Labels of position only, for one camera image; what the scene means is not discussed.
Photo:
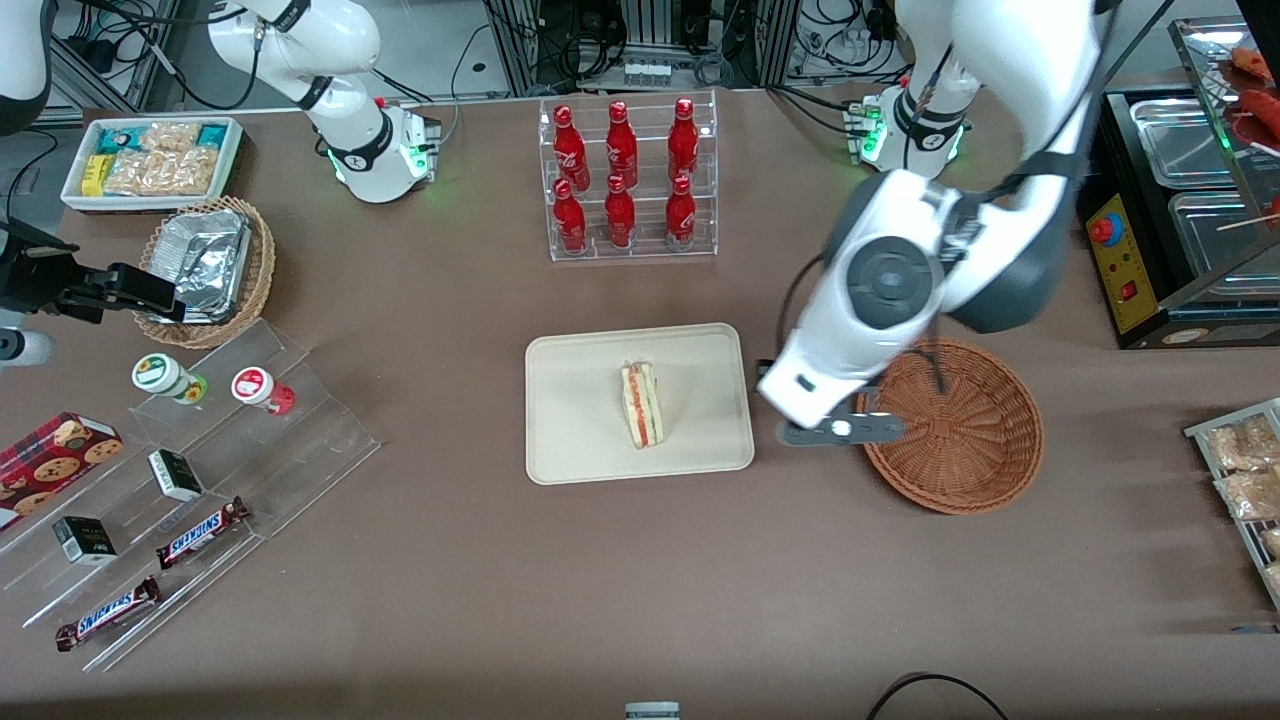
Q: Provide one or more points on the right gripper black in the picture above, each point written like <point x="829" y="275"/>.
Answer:
<point x="32" y="274"/>

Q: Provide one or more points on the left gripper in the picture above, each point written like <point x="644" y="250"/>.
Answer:
<point x="762" y="368"/>

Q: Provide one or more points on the triangle sandwich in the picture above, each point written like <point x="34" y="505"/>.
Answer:
<point x="642" y="405"/>

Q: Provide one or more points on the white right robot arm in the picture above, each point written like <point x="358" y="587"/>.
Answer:
<point x="345" y="110"/>

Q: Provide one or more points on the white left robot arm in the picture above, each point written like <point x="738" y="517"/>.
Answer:
<point x="1010" y="60"/>

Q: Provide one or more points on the light oval wicker basket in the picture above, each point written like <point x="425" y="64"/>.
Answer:
<point x="262" y="270"/>

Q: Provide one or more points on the beige plastic tray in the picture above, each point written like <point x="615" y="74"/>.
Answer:
<point x="580" y="400"/>

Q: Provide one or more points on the brown round wicker basket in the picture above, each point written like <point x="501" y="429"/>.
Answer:
<point x="980" y="450"/>

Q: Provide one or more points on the green lid jar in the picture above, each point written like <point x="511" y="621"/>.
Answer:
<point x="160" y="374"/>

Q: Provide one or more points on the silver foil container stack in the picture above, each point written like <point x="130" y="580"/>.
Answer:
<point x="205" y="260"/>

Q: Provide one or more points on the white snack bin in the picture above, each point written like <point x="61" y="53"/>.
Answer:
<point x="75" y="200"/>

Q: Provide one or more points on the yellow snack packet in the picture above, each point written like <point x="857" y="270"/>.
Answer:
<point x="94" y="173"/>

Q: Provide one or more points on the large rice cracker bag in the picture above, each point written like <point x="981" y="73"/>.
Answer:
<point x="160" y="172"/>

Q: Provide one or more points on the teal snack packet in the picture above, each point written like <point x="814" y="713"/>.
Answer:
<point x="120" y="138"/>
<point x="212" y="135"/>

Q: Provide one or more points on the red lid jar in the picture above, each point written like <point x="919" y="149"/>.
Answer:
<point x="255" y="386"/>

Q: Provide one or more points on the small rice cracker bag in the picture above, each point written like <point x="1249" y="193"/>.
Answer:
<point x="170" y="135"/>

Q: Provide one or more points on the clear acrylic bottle rack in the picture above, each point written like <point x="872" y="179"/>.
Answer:
<point x="645" y="250"/>

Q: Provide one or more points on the red cola bottle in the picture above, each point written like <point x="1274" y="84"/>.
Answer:
<point x="683" y="145"/>
<point x="619" y="218"/>
<point x="621" y="148"/>
<point x="569" y="150"/>
<point x="570" y="220"/>
<point x="680" y="216"/>

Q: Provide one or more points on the red plaid cookie box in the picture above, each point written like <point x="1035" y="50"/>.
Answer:
<point x="50" y="465"/>

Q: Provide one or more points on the small black box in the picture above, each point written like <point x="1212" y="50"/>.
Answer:
<point x="85" y="540"/>
<point x="176" y="475"/>

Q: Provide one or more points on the clear acrylic step display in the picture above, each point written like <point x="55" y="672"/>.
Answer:
<point x="300" y="440"/>

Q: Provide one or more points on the Snickers chocolate bar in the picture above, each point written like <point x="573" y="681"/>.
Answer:
<point x="108" y="613"/>
<point x="200" y="533"/>

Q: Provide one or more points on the white power strip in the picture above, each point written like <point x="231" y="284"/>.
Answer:
<point x="646" y="72"/>

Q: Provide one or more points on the small grey device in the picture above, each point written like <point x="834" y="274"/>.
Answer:
<point x="652" y="711"/>

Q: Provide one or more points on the black food warmer yellow panel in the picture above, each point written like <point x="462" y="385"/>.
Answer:
<point x="1125" y="260"/>

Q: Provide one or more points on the grey snack rack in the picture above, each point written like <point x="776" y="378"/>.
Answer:
<point x="1198" y="432"/>

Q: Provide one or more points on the steel warmer pan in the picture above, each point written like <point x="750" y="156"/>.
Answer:
<point x="1185" y="140"/>
<point x="1225" y="245"/>

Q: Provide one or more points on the clear bag of crackers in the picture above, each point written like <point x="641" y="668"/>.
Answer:
<point x="1274" y="578"/>
<point x="1272" y="540"/>
<point x="1240" y="447"/>
<point x="1250" y="495"/>

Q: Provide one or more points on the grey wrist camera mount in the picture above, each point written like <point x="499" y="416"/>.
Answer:
<point x="800" y="435"/>

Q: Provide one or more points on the aluminium frame rack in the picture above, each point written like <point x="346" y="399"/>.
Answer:
<point x="640" y="25"/>

